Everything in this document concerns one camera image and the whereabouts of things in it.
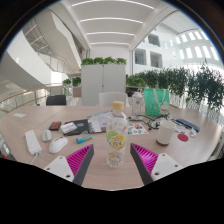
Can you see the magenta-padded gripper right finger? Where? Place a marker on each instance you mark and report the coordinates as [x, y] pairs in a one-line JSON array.
[[161, 166]]

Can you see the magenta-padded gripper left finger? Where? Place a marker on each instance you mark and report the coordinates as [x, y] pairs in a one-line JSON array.
[[63, 167]]

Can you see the clear yellow-capped drink bottle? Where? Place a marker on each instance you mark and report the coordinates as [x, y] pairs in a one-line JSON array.
[[116, 140]]

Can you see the clear plastic water bottle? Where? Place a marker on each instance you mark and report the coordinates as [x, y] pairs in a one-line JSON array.
[[136, 104]]

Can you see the white computer mouse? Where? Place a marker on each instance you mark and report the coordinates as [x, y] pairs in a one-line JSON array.
[[58, 144]]

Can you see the white paper cup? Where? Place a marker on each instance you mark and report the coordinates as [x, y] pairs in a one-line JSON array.
[[165, 132]]

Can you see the small teal tube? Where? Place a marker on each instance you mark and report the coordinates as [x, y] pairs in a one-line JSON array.
[[84, 138]]

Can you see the flat round red coaster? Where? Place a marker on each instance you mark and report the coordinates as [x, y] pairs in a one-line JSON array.
[[182, 137]]

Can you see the small white charger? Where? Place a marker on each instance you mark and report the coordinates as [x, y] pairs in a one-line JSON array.
[[46, 135]]

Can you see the white power strip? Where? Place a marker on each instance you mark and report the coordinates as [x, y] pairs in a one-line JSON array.
[[32, 142]]

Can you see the white blister pack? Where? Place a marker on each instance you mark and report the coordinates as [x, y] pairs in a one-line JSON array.
[[69, 127]]

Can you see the small white packet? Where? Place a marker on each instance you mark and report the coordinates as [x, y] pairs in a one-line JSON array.
[[181, 129]]

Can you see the red and black case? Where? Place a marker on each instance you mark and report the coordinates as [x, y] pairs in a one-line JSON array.
[[55, 125]]

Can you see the black notebook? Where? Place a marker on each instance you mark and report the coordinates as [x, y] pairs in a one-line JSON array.
[[81, 128]]

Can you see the colourful sticker sheet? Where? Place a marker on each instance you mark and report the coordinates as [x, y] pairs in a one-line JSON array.
[[137, 128]]

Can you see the dark blue keyboard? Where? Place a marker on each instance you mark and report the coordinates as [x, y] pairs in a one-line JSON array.
[[187, 124]]

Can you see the printed paper booklet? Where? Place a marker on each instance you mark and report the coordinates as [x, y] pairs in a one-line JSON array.
[[98, 121]]

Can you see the green tote bag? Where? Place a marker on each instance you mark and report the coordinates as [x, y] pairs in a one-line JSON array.
[[155, 102]]

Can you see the black chair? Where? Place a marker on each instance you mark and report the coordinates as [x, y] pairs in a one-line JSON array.
[[56, 100]]

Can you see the white paper note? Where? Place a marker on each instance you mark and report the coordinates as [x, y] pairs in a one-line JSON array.
[[19, 115]]

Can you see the wood-topped glass railing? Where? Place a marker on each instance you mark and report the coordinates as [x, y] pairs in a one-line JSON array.
[[23, 96]]

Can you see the white chair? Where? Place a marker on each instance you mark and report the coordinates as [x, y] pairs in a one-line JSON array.
[[112, 99]]

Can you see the row of green hedge plants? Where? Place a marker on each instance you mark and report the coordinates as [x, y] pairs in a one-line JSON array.
[[176, 81]]

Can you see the small potted green planter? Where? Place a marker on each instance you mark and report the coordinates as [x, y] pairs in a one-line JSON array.
[[76, 81]]

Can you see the white cabinet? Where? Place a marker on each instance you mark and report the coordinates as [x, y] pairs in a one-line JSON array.
[[100, 83]]

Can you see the green plants atop cabinet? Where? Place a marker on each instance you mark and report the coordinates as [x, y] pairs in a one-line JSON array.
[[103, 60]]

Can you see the ceiling light strips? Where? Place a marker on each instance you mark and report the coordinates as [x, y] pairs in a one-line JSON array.
[[111, 20]]

